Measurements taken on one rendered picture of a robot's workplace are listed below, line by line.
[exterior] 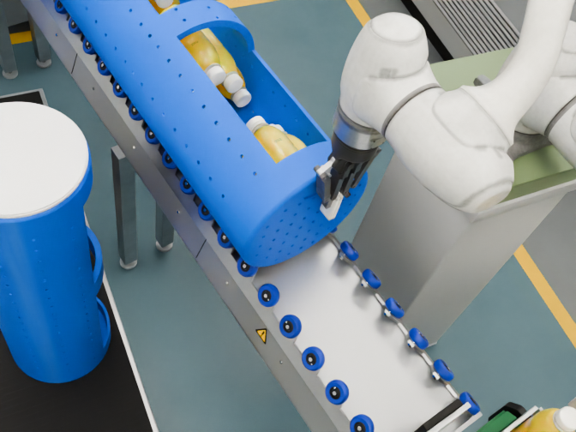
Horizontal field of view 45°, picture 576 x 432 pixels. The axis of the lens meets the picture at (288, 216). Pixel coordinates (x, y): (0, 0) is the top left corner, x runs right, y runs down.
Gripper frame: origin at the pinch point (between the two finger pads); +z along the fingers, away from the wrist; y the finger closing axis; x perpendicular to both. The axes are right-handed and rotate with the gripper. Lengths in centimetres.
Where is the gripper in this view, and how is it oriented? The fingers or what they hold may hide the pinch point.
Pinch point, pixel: (331, 202)
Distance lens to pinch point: 124.8
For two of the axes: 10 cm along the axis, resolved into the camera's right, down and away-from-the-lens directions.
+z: -1.6, 5.4, 8.2
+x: -5.6, -7.4, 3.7
